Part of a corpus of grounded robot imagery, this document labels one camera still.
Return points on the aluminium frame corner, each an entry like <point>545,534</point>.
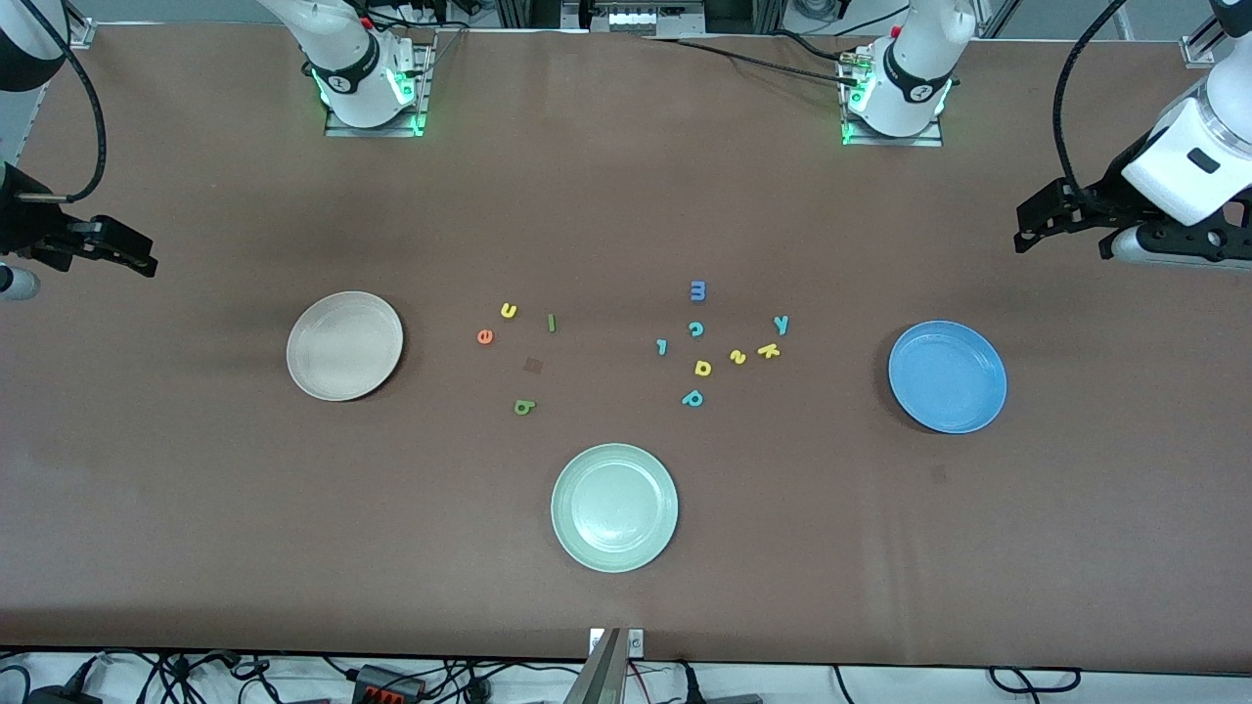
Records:
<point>80,34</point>
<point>1198,51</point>

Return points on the pale green round plate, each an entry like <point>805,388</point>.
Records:
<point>614,507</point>

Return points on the grey connector box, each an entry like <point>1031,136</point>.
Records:
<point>646,18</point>

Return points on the brown table cover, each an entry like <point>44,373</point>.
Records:
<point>626,196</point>

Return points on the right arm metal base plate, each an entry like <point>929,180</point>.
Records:
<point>426,88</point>

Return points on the white mounting bracket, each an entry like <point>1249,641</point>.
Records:
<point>636,641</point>

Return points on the yellow foam letter k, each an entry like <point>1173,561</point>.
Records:
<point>768,351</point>

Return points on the grey metal post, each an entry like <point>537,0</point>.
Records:
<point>599,675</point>

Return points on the teal foam letter p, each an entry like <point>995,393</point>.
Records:
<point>696,401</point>

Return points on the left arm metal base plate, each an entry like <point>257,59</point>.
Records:
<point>929,141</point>

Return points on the black power adapter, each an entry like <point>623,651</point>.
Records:
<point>64,695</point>

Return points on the black red power strip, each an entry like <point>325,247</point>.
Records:
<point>389,682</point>

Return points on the blue round plate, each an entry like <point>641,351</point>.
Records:
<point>947,377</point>

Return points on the beige round plate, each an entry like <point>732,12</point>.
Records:
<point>344,346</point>

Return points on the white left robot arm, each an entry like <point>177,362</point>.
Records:
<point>915,68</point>

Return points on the green foam letter b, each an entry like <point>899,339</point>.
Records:
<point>522,409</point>

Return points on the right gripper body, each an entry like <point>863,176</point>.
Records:
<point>22,223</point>

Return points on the black power plug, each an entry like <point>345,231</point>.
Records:
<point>691,686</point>

